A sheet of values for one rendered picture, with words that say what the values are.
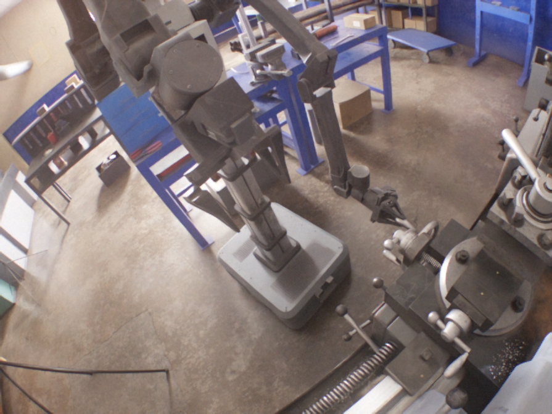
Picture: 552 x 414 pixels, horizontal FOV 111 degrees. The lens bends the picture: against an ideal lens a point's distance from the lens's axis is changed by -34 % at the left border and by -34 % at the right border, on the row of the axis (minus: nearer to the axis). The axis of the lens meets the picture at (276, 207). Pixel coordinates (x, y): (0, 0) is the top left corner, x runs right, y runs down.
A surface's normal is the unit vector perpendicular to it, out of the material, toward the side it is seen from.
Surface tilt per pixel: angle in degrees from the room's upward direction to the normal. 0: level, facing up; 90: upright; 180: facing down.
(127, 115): 90
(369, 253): 0
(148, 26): 90
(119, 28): 68
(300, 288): 0
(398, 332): 0
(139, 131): 90
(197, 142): 60
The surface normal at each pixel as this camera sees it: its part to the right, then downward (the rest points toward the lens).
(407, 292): -0.28, -0.63
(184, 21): 0.69, 0.40
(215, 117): 0.45, 0.04
